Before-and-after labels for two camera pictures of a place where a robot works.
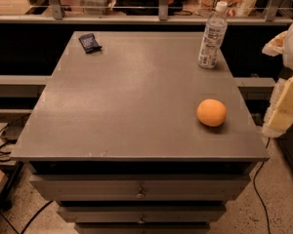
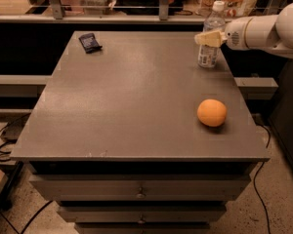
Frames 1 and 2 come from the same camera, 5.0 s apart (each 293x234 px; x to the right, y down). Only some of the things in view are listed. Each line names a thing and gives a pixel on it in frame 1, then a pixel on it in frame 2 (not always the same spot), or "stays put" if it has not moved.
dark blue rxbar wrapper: x=90 y=44 stays put
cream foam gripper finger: x=285 y=105 to x=212 y=38
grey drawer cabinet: x=115 y=140 stays put
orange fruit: x=211 y=112 stays put
